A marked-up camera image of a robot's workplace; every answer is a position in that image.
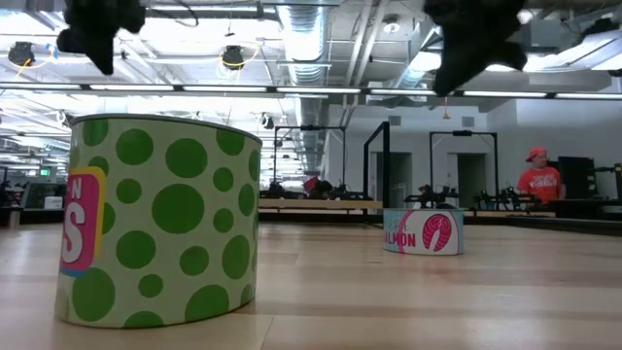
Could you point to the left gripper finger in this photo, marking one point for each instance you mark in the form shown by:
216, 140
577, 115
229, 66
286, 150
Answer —
104, 60

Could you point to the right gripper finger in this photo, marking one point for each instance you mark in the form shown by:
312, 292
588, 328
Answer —
446, 80

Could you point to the salmon can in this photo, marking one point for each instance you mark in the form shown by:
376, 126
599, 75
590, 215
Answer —
423, 233

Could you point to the green polka dot can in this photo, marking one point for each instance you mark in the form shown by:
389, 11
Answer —
177, 209

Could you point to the wooden shelf board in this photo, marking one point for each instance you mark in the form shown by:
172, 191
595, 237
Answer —
321, 204

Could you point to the ceiling strip light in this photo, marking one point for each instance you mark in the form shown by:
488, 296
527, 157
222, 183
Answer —
39, 86
588, 95
223, 89
131, 87
398, 92
316, 90
505, 94

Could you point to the black ceiling device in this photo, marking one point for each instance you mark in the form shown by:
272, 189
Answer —
233, 57
20, 52
266, 121

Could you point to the person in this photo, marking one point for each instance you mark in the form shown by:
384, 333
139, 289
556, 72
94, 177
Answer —
540, 182

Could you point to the background wooden table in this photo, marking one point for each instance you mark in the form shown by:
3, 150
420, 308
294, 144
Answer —
510, 213

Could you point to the black background cabinet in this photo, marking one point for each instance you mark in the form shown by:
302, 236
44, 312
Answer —
576, 177

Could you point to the red background object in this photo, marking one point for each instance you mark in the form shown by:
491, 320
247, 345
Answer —
311, 184

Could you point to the silver ceiling duct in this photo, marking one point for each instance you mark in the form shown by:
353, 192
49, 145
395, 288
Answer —
303, 39
413, 73

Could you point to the grey wall vent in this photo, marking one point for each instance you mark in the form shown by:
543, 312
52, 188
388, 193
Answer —
467, 121
394, 120

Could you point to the black background gantry frame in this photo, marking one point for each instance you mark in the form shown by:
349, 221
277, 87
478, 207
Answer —
343, 155
495, 165

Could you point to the black shelf side frame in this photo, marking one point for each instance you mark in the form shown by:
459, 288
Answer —
387, 165

